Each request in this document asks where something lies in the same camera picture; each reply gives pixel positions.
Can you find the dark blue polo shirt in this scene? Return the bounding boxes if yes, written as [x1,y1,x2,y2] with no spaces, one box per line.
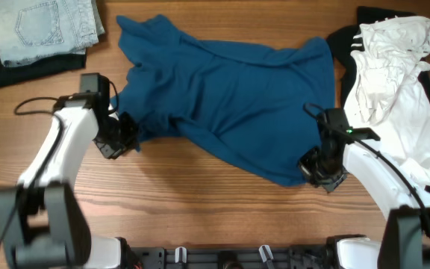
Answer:
[116,15,335,186]

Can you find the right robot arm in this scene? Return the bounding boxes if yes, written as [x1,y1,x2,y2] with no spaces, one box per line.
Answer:
[298,107,430,268]

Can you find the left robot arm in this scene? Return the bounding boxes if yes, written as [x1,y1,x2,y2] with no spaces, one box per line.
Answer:
[0,73,143,268]

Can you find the white crumpled garment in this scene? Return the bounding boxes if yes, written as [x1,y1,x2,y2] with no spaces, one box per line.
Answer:
[343,15,430,188]

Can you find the black garment under white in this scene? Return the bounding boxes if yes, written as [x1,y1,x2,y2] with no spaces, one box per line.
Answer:
[325,5,430,197]

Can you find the light blue denim jeans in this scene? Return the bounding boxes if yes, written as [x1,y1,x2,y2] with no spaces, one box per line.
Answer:
[0,0,105,67]

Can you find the right black cable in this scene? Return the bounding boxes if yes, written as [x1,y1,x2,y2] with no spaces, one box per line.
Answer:
[303,102,430,269]

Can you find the black cable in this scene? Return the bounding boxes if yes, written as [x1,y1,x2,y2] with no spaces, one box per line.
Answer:
[303,102,430,269]
[0,78,121,269]

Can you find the left black cable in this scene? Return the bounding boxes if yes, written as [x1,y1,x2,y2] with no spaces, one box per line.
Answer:
[0,78,121,269]

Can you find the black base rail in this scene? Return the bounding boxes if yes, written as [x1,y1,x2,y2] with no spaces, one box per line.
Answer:
[131,245,334,269]

